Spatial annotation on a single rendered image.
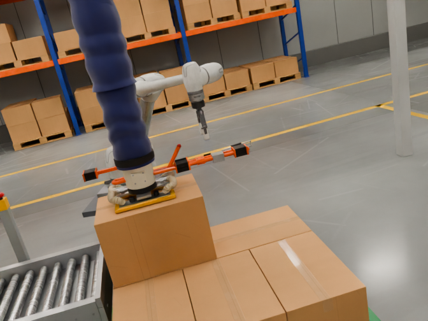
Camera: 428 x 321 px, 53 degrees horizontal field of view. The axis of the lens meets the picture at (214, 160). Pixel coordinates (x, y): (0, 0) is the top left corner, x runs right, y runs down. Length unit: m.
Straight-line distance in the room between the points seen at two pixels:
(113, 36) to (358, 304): 1.75
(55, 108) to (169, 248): 7.43
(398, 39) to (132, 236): 3.37
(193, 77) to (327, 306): 1.33
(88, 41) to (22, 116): 7.53
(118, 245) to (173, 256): 0.32
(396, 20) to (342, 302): 3.21
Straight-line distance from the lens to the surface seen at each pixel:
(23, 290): 2.90
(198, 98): 2.37
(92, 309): 2.44
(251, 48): 11.43
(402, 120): 4.93
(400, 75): 4.81
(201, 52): 11.05
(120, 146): 2.33
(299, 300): 2.12
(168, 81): 2.59
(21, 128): 9.77
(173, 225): 2.38
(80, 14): 2.26
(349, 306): 2.20
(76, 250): 3.00
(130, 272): 2.50
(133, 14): 9.50
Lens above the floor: 1.86
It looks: 19 degrees down
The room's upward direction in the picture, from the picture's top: 12 degrees counter-clockwise
